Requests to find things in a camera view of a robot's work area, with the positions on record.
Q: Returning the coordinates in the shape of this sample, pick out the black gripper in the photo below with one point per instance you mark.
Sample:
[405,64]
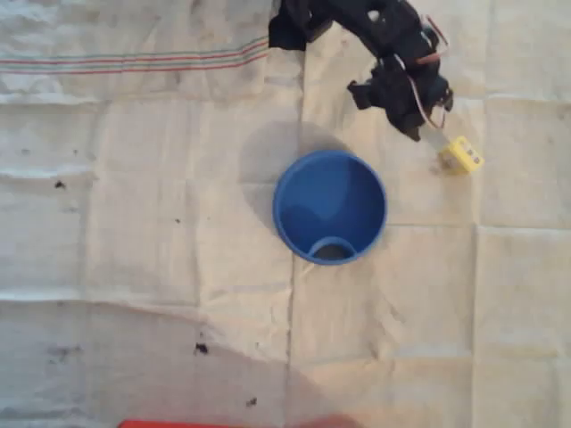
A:
[403,119]

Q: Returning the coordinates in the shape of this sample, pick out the small yellow block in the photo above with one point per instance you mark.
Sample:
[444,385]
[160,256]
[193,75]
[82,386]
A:
[464,158]

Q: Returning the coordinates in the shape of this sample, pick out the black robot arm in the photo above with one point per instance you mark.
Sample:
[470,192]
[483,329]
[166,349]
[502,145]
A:
[357,22]

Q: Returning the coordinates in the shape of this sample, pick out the blue plastic cup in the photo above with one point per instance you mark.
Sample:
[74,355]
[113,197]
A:
[330,200]

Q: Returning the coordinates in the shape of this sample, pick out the red object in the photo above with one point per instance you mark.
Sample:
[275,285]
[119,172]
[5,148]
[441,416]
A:
[223,423]

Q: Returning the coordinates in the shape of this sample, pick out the white cloth with striped border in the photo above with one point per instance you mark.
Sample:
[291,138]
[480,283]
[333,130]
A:
[134,223]

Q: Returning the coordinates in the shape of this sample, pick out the black gripper camera mount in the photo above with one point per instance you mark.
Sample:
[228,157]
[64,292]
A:
[362,94]

